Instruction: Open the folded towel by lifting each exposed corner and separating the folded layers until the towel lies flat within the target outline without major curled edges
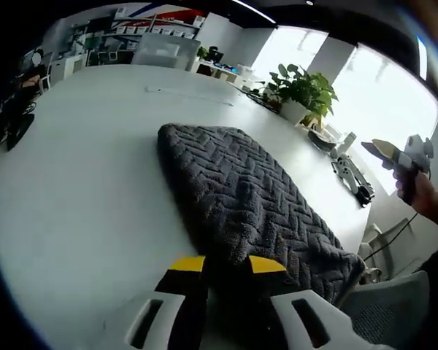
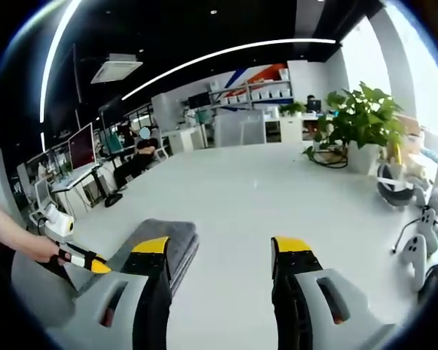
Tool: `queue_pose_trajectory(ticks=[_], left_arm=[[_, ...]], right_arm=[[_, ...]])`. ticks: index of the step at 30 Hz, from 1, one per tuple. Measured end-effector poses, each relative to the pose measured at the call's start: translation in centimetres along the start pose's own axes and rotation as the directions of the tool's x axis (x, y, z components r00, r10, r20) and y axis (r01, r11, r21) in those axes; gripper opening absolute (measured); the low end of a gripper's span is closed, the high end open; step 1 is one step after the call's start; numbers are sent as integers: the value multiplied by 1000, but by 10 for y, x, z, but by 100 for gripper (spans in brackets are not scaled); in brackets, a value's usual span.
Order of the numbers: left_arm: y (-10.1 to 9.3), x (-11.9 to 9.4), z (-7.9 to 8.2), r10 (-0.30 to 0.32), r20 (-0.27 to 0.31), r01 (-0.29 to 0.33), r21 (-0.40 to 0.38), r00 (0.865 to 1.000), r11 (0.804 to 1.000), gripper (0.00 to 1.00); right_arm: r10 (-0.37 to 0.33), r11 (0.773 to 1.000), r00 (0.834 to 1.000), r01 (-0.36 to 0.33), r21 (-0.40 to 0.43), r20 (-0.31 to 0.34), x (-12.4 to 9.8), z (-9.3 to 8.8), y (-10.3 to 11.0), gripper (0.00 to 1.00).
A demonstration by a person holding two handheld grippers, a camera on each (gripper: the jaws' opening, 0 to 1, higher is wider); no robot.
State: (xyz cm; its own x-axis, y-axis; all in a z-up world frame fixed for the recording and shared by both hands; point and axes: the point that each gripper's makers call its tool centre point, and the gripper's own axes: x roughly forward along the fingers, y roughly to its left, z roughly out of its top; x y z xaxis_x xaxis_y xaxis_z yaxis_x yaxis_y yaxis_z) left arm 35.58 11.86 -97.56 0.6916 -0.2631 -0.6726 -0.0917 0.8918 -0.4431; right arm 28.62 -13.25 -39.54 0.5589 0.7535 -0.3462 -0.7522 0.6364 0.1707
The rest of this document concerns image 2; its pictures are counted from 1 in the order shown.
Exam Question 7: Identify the person's left hand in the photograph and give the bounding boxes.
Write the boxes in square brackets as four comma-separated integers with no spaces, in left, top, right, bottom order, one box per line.
[28,236,62,264]

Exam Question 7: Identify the white game controller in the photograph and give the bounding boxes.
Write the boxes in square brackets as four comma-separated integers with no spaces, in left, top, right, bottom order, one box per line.
[419,206,438,252]
[401,235,428,289]

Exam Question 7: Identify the ceiling light strip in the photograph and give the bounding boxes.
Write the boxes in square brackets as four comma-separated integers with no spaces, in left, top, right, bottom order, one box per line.
[122,38,337,101]
[39,0,83,124]

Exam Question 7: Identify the white headset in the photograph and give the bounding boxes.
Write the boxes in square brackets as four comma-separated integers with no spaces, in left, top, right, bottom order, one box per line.
[376,162,417,209]

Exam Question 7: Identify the white plant pot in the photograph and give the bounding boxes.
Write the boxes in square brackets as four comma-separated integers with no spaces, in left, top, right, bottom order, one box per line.
[346,140,383,174]

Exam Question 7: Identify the white cabinet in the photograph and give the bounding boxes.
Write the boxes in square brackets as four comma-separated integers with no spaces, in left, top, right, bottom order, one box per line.
[169,129,205,154]

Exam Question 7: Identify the ceiling air conditioner unit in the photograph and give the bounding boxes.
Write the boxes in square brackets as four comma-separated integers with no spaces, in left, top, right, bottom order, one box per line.
[91,53,144,85]

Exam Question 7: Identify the white office desk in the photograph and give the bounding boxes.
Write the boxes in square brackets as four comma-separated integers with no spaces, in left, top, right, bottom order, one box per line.
[266,111,337,143]

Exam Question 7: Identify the green potted plant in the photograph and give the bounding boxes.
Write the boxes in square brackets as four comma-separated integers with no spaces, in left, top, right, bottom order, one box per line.
[302,82,406,161]

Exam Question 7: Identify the small green plant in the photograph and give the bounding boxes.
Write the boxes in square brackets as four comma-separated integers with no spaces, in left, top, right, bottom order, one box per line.
[279,101,307,117]

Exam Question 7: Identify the shelf with white boxes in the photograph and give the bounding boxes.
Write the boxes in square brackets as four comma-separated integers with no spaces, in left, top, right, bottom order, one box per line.
[207,69,293,110]

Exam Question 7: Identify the black cable by plant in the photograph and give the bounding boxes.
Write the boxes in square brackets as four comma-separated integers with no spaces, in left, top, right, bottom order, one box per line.
[306,145,350,169]

